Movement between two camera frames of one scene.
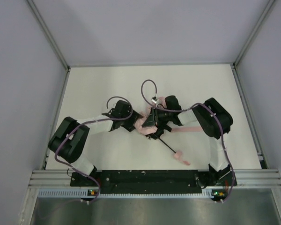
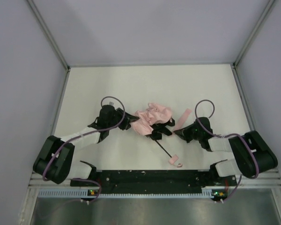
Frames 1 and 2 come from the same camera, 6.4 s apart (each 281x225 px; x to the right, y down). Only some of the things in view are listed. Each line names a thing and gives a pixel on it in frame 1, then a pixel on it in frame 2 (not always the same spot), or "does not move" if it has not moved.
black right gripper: [154, 120] → [186, 132]
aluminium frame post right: [269, 5] does not move
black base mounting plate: [151, 180] does not move
